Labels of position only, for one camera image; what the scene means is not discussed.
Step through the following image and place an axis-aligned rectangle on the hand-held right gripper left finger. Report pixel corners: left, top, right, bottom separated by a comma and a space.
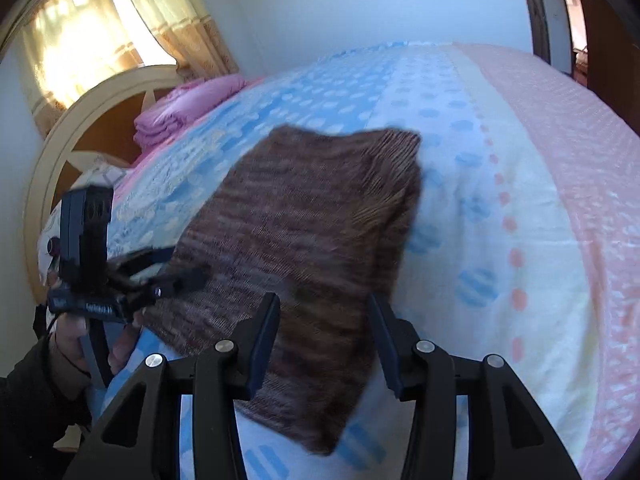
62, 292, 282, 480

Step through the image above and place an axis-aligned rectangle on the patterned white pillow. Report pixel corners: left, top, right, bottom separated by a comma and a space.
37, 157, 130, 291

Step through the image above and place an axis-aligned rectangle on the brown knit sweater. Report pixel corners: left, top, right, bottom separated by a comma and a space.
140, 125, 423, 456

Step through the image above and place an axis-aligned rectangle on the brown wooden door frame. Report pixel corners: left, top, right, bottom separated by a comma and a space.
515, 0, 553, 63

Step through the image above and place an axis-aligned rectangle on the person's left hand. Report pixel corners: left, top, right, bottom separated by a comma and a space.
49, 310, 147, 387

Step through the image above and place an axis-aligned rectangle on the person's left forearm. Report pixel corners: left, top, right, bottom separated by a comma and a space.
0, 335, 95, 453

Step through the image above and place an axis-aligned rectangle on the brown wooden door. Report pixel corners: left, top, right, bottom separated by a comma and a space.
575, 0, 640, 128

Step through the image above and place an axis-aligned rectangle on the printed blue pink blanket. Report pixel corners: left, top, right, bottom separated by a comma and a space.
40, 40, 640, 480

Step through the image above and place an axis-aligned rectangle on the yellow patterned curtain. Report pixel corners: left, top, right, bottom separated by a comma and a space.
20, 0, 241, 126

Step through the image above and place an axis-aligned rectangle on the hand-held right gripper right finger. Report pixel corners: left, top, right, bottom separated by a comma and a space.
367, 294, 583, 480

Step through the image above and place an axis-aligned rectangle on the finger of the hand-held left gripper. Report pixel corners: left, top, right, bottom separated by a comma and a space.
127, 266, 211, 308
107, 246, 176, 281

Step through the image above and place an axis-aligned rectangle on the cream and wooden headboard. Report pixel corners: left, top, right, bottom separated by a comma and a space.
22, 64, 183, 306

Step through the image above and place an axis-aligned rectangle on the folded purple quilt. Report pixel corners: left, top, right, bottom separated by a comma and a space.
134, 74, 251, 151

